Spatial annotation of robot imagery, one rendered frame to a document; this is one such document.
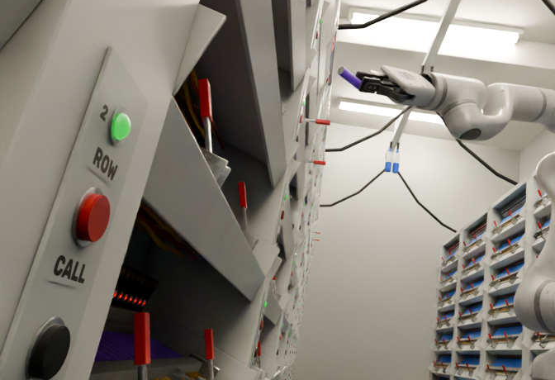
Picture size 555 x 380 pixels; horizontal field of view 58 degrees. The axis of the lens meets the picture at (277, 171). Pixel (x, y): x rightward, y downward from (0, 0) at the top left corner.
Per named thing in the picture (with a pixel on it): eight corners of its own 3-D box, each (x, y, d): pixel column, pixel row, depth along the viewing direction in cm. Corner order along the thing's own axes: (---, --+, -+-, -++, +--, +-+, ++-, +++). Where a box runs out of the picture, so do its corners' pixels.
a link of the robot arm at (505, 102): (534, 152, 125) (443, 146, 112) (509, 101, 132) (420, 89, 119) (565, 132, 118) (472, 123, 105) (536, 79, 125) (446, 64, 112)
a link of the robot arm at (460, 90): (428, 121, 113) (415, 88, 118) (470, 125, 119) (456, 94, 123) (453, 98, 107) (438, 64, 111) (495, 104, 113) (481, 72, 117)
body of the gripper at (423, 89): (419, 65, 113) (380, 59, 108) (447, 86, 106) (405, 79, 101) (405, 95, 117) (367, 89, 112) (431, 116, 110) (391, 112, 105)
